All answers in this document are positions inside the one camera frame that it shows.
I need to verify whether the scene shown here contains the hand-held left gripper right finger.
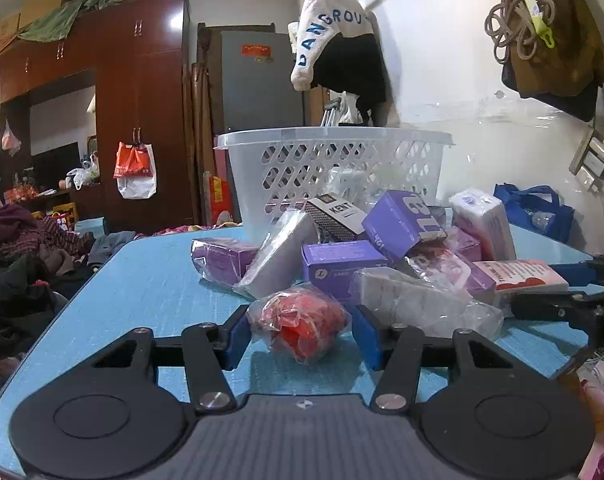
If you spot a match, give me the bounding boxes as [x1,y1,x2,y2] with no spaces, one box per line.
[351,305,515,415]

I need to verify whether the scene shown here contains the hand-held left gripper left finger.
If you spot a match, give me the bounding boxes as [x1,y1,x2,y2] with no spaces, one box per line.
[89,305,251,415]

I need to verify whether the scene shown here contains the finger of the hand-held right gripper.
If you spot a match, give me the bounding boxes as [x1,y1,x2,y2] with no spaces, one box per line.
[546,255,604,288]
[510,287,604,356]

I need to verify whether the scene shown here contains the red packet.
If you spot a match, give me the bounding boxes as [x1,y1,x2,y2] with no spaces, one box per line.
[247,284,351,364]

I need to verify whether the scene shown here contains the white plastic laundry basket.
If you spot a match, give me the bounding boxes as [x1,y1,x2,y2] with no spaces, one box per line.
[214,126,456,235]

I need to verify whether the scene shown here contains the pink and white box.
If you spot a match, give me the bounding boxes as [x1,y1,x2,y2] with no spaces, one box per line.
[474,259,570,307]

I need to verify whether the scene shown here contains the white item in clear bag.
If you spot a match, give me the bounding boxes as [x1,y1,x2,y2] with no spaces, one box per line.
[354,266,506,339]

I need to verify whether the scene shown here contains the small purple cardboard box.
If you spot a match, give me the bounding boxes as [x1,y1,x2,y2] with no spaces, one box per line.
[302,240,389,302]

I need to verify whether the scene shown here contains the purple box in plastic wrap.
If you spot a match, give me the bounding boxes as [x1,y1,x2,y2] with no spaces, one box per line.
[191,237,259,287]

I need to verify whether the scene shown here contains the blue fabric bag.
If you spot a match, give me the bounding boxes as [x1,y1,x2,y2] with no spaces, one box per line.
[493,183,576,244]

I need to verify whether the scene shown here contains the white box in clear bag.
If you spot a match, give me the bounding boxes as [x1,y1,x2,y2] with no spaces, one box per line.
[233,209,319,299]

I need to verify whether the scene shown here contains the purple packet in clear wrap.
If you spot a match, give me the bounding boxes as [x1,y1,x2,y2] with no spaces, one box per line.
[407,247,497,302]

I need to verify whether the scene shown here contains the white and pink tissue pack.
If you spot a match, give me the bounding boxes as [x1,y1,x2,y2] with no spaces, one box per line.
[448,188,517,262]

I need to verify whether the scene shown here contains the large purple cardboard box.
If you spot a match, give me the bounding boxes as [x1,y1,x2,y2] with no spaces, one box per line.
[362,189,449,262]

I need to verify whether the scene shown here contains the black and white box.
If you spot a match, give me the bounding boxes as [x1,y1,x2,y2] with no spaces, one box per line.
[304,193,369,242]

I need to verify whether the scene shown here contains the red printed sack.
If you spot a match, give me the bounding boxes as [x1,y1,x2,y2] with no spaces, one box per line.
[208,174,234,225]

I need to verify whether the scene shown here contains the orange and white plastic bag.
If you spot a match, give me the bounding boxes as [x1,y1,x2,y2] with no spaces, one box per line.
[113,141,157,200]

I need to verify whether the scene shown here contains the brown hanging bag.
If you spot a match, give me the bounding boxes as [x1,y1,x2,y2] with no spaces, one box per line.
[500,0,604,123]

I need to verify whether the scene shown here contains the wooden boards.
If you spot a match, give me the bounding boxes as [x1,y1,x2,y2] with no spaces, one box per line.
[188,21,219,227]

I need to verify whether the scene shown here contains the white plastic bags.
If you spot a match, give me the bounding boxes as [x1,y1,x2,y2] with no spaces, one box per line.
[66,154,101,191]

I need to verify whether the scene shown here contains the pile of dark clothes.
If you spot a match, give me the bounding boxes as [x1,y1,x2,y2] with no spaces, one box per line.
[0,204,97,366]

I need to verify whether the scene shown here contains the metal crutches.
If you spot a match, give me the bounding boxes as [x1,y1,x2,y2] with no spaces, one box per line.
[321,99,343,128]

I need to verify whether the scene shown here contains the black television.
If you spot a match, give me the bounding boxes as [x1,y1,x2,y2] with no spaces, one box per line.
[31,142,81,192]

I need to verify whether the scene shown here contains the grey door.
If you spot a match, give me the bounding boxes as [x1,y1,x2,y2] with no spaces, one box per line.
[216,30,310,136]

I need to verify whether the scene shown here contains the black hanging garment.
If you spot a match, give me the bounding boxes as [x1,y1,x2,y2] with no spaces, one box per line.
[309,34,401,127]

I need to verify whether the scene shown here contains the brown wooden wardrobe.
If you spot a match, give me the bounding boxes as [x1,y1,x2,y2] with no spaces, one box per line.
[0,0,191,237]

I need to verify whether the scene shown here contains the pink hanging plastic bag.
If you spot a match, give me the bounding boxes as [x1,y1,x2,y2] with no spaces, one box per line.
[1,119,23,157]

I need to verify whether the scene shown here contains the white sweatshirt with blue letters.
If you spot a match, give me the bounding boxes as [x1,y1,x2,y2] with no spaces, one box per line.
[288,0,379,92]

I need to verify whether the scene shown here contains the green cloth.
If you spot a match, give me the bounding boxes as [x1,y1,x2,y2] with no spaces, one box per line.
[18,0,148,44]

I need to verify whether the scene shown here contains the cardboard boxes on wardrobe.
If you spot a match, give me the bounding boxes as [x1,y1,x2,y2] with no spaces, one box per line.
[0,0,74,48]

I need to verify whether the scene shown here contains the wall socket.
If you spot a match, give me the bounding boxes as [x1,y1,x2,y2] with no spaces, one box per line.
[570,129,604,192]

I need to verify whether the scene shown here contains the beige rope bundle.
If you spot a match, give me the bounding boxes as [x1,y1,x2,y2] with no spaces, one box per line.
[484,0,558,62]

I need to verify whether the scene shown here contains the yellow green strap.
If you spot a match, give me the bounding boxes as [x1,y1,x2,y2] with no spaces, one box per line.
[504,0,556,49]

